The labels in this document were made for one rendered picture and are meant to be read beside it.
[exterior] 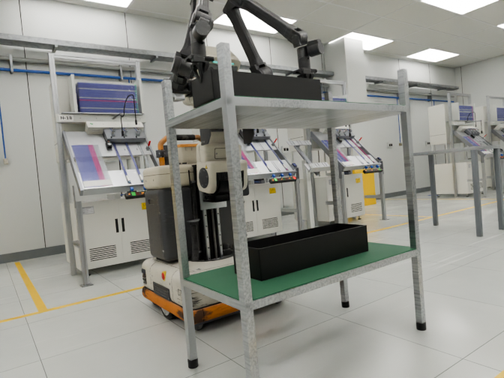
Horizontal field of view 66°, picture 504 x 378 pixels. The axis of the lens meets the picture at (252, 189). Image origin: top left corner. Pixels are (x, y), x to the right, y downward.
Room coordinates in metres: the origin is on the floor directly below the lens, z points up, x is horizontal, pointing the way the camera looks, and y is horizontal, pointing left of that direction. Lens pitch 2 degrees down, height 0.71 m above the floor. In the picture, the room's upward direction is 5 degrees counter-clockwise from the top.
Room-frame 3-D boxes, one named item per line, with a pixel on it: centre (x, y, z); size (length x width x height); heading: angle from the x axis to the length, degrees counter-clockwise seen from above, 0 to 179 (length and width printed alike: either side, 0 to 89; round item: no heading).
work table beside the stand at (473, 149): (3.80, -1.97, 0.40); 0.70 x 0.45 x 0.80; 33
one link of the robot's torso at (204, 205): (2.09, 0.12, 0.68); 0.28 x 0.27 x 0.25; 125
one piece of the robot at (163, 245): (2.27, 0.32, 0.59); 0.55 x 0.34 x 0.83; 125
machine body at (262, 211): (4.44, 0.16, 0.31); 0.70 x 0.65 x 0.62; 125
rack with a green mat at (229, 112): (1.55, -0.19, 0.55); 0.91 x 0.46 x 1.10; 125
